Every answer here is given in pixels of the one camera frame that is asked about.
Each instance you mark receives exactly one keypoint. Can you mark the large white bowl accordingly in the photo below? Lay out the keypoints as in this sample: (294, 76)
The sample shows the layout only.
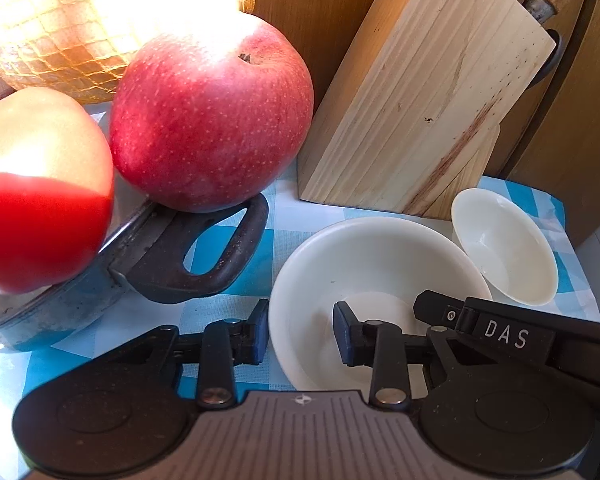
(370, 265)

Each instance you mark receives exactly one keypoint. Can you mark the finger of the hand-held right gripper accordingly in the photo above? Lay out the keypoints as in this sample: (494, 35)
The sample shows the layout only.
(437, 310)

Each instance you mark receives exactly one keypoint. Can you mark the wooden knife block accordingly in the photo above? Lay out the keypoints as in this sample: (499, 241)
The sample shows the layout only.
(420, 100)

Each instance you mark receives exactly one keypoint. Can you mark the red tomato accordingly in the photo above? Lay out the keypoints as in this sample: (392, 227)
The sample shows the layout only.
(35, 210)

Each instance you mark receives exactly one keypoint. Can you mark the steel pan lid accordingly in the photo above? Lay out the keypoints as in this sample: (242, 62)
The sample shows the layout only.
(130, 210)

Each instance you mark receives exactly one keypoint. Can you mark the round wooden cutting board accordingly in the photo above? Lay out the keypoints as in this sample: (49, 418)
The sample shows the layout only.
(320, 5)

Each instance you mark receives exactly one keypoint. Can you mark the blue white checkered tablecloth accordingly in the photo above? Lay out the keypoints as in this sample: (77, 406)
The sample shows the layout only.
(260, 240)

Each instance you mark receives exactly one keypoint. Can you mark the wooden board with dark rim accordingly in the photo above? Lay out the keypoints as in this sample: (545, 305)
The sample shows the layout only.
(575, 135)

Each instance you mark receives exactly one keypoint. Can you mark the red apple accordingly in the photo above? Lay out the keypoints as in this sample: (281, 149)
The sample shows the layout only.
(210, 115)

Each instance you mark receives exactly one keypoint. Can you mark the pomelo in yellow net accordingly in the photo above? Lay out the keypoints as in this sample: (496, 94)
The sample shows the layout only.
(55, 35)

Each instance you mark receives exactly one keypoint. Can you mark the small white bowl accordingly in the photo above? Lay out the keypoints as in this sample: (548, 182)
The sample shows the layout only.
(505, 245)

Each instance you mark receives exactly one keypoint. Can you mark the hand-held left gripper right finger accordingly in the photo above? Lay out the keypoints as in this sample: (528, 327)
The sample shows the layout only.
(345, 332)

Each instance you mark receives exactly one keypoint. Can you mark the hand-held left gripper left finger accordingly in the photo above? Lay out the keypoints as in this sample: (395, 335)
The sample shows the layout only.
(260, 335)

